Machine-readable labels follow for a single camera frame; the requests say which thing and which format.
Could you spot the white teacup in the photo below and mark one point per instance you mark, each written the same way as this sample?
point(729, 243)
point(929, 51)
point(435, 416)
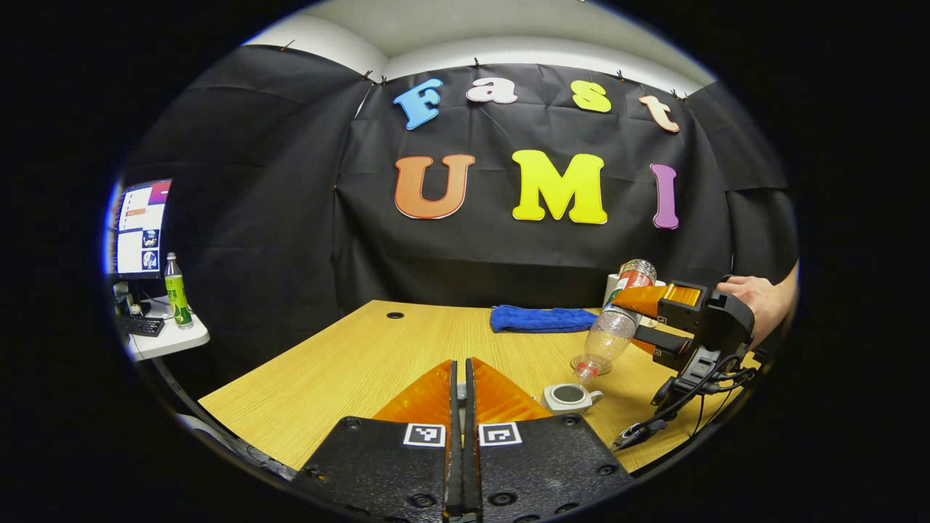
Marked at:
point(570, 398)

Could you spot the white side table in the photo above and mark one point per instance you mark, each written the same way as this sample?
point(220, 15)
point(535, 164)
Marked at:
point(174, 341)

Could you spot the black keyboard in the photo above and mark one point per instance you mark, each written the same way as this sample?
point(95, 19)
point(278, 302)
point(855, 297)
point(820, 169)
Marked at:
point(142, 325)

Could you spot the black backdrop cloth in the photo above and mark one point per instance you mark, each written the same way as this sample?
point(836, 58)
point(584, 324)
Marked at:
point(254, 218)

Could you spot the clear plastic water bottle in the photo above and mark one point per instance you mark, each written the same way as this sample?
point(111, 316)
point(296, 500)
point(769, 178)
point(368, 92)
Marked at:
point(610, 334)

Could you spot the blue towel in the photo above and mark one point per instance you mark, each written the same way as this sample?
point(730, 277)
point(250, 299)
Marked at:
point(541, 319)

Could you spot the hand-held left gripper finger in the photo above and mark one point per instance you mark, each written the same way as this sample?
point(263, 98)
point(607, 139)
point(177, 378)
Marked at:
point(453, 450)
point(471, 450)

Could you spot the green drink bottle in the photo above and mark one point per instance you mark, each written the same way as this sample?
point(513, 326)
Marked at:
point(178, 294)

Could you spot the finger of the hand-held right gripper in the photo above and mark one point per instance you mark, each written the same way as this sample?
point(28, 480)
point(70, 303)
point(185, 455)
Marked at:
point(643, 299)
point(665, 340)

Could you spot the computer monitor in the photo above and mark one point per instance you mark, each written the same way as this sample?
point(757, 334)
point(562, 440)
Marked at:
point(142, 229)

